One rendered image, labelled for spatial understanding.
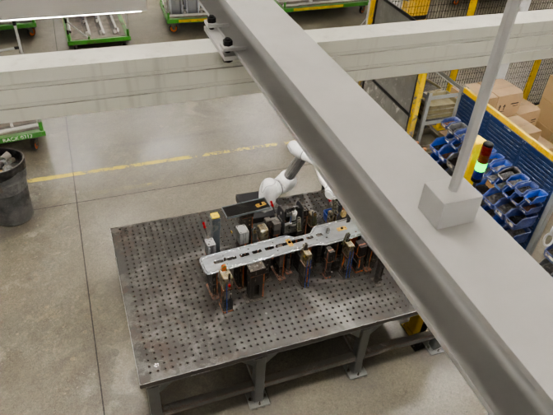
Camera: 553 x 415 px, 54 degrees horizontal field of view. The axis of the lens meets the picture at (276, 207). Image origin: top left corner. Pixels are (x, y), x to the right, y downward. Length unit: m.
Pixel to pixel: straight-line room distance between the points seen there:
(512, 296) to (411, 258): 0.16
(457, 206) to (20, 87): 0.89
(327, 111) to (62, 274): 4.95
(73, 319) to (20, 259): 1.00
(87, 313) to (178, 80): 4.14
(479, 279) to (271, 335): 3.48
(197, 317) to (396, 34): 3.09
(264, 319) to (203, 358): 0.54
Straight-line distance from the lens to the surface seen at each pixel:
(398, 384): 4.80
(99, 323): 5.13
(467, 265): 0.60
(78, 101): 1.23
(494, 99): 6.88
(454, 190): 0.63
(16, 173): 5.92
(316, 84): 0.88
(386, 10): 6.39
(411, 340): 4.80
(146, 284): 4.40
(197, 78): 1.24
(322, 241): 4.30
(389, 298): 4.40
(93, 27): 10.14
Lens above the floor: 3.88
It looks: 39 degrees down
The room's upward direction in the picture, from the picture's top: 4 degrees clockwise
